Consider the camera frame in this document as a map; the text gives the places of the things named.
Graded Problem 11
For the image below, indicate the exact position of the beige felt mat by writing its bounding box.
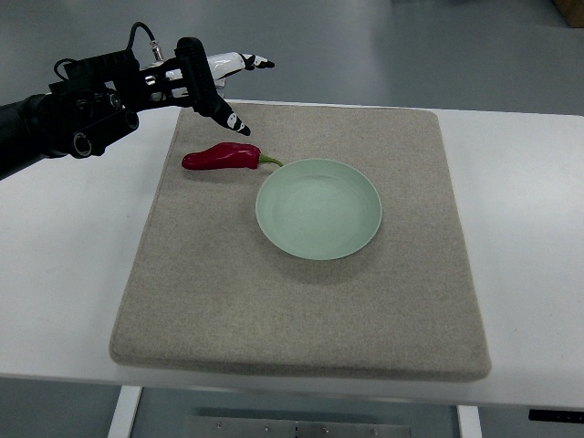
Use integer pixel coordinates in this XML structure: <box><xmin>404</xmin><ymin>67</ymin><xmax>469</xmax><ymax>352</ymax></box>
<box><xmin>109</xmin><ymin>103</ymin><xmax>491</xmax><ymax>381</ymax></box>

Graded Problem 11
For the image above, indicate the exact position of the black table control panel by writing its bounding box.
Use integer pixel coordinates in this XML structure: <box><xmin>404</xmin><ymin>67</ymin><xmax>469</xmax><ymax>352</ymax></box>
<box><xmin>528</xmin><ymin>409</ymin><xmax>584</xmax><ymax>424</ymax></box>

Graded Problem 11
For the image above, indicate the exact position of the white left table leg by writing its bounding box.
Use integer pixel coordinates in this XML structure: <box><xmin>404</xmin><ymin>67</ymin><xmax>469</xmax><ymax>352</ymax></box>
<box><xmin>107</xmin><ymin>386</ymin><xmax>142</xmax><ymax>438</ymax></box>

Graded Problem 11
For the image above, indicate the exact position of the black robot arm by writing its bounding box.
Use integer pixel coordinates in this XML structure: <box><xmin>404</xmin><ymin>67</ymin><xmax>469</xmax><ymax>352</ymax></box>
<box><xmin>1</xmin><ymin>37</ymin><xmax>232</xmax><ymax>178</ymax></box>

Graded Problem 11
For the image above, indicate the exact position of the light green plate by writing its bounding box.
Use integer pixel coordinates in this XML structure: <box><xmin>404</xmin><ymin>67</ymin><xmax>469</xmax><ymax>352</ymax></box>
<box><xmin>255</xmin><ymin>159</ymin><xmax>383</xmax><ymax>261</ymax></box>

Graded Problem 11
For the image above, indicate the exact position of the red pepper green stem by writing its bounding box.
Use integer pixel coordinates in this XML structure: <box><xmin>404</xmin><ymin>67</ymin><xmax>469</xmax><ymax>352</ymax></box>
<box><xmin>182</xmin><ymin>142</ymin><xmax>283</xmax><ymax>171</ymax></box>

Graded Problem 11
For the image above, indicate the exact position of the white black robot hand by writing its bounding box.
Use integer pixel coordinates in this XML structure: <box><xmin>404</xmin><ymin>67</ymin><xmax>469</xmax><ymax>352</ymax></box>
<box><xmin>143</xmin><ymin>52</ymin><xmax>275</xmax><ymax>136</ymax></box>

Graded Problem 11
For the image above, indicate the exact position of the brown cardboard box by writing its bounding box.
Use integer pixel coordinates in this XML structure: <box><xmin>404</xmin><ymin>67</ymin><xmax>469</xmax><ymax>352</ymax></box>
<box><xmin>553</xmin><ymin>0</ymin><xmax>584</xmax><ymax>28</ymax></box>

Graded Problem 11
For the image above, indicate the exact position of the white table leg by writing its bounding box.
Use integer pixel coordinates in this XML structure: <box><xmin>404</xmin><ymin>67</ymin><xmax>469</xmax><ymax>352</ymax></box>
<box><xmin>456</xmin><ymin>405</ymin><xmax>483</xmax><ymax>438</ymax></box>
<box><xmin>107</xmin><ymin>386</ymin><xmax>142</xmax><ymax>438</ymax></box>

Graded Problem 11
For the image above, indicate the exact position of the white right table leg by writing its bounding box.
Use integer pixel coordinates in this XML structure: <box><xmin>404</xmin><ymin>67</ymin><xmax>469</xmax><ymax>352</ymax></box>
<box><xmin>456</xmin><ymin>405</ymin><xmax>483</xmax><ymax>438</ymax></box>

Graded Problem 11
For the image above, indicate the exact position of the grey metal base plate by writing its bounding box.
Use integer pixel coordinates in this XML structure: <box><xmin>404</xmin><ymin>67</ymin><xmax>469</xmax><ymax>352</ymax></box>
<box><xmin>182</xmin><ymin>415</ymin><xmax>411</xmax><ymax>438</ymax></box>

